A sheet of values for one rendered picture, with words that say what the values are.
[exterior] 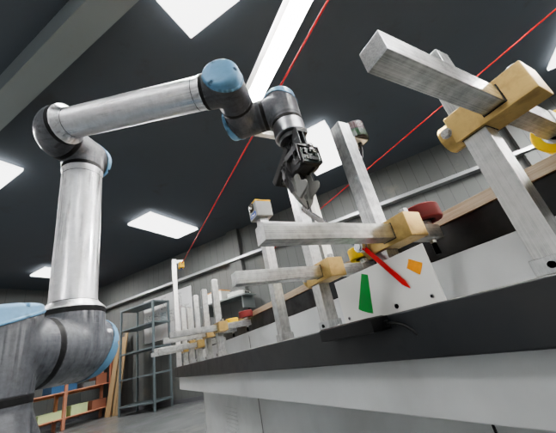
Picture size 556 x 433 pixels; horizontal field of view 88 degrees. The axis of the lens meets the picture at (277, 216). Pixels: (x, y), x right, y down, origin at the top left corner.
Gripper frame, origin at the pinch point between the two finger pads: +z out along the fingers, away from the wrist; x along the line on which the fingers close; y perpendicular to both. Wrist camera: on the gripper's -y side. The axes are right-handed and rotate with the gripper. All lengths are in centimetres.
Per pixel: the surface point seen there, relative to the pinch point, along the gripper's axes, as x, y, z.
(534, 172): 27.1, 35.3, 11.3
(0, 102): -137, -203, -211
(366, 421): 28, -35, 57
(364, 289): 5.3, 5.3, 23.4
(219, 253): 167, -580, -201
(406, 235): 5.3, 19.7, 17.2
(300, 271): -1.4, -7.5, 15.0
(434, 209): 17.9, 19.9, 11.2
